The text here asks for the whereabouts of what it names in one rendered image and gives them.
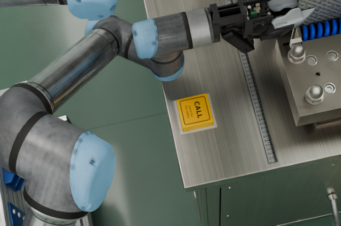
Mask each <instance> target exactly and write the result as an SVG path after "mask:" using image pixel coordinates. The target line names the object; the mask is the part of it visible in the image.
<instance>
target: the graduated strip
mask: <svg viewBox="0 0 341 226"><path fill-rule="evenodd" d="M224 3H225V5H228V4H233V3H234V1H233V0H224ZM237 51H238V54H239V57H240V61H241V65H242V68H243V72H244V76H245V80H246V84H247V87H248V91H249V95H250V98H251V102H252V106H253V109H254V113H255V117H256V120H257V124H258V128H259V131H260V135H261V139H262V143H263V146H264V150H265V154H266V157H267V161H268V164H272V163H277V162H278V158H277V155H276V151H275V148H274V144H273V141H272V138H271V134H270V130H269V127H268V123H267V120H266V116H265V112H264V108H263V105H262V101H261V98H260V94H259V90H258V87H257V83H256V80H255V76H254V73H253V69H252V65H251V62H250V58H249V55H248V53H246V54H244V53H242V52H241V51H240V50H238V49H237Z"/></svg>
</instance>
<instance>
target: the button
mask: <svg viewBox="0 0 341 226"><path fill-rule="evenodd" d="M177 106H178V111H179V116H180V120H181V125H182V129H183V131H189V130H193V129H197V128H201V127H206V126H211V125H214V120H213V116H212V112H211V108H210V103H209V99H208V95H207V94H206V93H205V94H200V95H196V96H191V97H188V98H183V99H178V100H177Z"/></svg>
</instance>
